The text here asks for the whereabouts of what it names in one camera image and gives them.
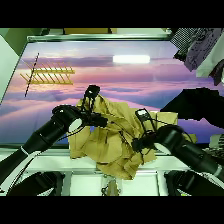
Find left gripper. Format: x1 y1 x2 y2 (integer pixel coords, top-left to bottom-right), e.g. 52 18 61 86
83 112 109 129

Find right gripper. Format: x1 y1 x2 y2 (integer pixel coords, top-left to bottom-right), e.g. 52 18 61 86
131 132 157 155

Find tan long-sleeved shirt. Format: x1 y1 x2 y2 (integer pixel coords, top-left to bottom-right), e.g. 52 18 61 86
68 94 181 181

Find wooden hanger rack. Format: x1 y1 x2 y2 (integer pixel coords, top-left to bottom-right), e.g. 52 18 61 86
19 59 76 86

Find black and white checked garment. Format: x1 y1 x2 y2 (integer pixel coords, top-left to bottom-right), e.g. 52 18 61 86
170 28 201 63

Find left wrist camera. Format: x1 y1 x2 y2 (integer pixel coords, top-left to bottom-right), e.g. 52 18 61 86
83 84 101 111

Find silver frame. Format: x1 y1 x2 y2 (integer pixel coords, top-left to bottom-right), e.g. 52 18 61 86
0 33 224 197

